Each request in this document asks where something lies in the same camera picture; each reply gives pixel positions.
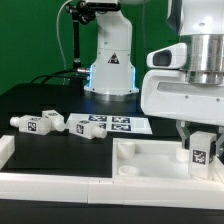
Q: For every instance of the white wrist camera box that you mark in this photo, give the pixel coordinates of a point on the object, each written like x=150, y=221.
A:
x=172, y=57

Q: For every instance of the paper sheet with tags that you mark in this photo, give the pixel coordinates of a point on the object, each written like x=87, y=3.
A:
x=114, y=123

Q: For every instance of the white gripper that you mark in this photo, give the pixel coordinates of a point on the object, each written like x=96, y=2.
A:
x=166, y=94

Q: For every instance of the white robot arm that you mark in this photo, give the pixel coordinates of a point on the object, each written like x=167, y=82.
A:
x=199, y=24

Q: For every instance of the white square tabletop part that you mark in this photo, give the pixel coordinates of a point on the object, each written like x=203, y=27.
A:
x=155, y=159

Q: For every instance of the white front fence bar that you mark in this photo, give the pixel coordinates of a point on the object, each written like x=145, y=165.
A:
x=122, y=191

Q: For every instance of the black camera stand pole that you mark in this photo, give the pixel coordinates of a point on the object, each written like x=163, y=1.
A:
x=81, y=14

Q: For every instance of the white left fence bar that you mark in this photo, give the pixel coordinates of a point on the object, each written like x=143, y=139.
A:
x=7, y=148

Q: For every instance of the white fence bar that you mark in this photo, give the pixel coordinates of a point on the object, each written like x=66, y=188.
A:
x=122, y=191
x=7, y=148

